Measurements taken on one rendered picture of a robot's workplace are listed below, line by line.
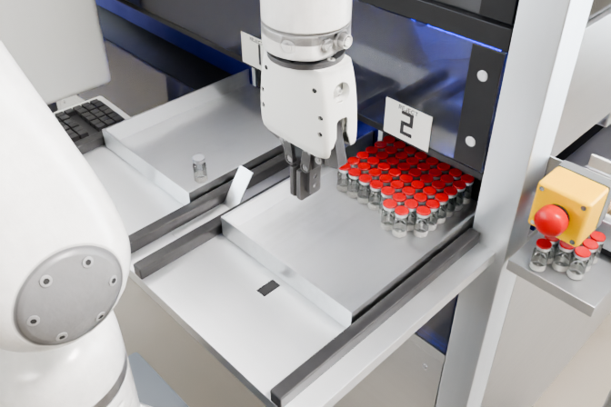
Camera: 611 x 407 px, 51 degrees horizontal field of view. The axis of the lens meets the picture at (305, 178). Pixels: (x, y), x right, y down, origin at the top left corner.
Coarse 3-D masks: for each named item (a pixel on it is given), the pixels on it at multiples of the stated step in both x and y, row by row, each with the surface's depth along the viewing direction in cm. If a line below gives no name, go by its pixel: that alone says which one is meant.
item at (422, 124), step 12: (396, 108) 94; (408, 108) 93; (396, 120) 95; (408, 120) 94; (420, 120) 92; (432, 120) 90; (396, 132) 97; (408, 132) 95; (420, 132) 93; (420, 144) 94
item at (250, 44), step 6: (246, 36) 114; (252, 36) 113; (246, 42) 115; (252, 42) 113; (258, 42) 112; (246, 48) 115; (252, 48) 114; (264, 48) 112; (246, 54) 116; (252, 54) 115; (246, 60) 117; (252, 60) 116; (258, 60) 114; (258, 66) 115
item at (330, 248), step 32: (288, 192) 102; (320, 192) 104; (224, 224) 94; (256, 224) 97; (288, 224) 97; (320, 224) 97; (352, 224) 97; (448, 224) 97; (256, 256) 90; (288, 256) 91; (320, 256) 91; (352, 256) 91; (384, 256) 91; (416, 256) 91; (320, 288) 82; (352, 288) 86; (384, 288) 82; (352, 320) 80
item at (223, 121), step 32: (192, 96) 124; (224, 96) 129; (256, 96) 129; (128, 128) 117; (160, 128) 119; (192, 128) 119; (224, 128) 119; (256, 128) 119; (128, 160) 110; (160, 160) 111; (192, 160) 111; (224, 160) 111; (256, 160) 106; (192, 192) 99
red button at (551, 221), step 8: (544, 208) 80; (552, 208) 79; (560, 208) 79; (536, 216) 80; (544, 216) 79; (552, 216) 79; (560, 216) 78; (536, 224) 81; (544, 224) 80; (552, 224) 79; (560, 224) 78; (544, 232) 80; (552, 232) 79; (560, 232) 79
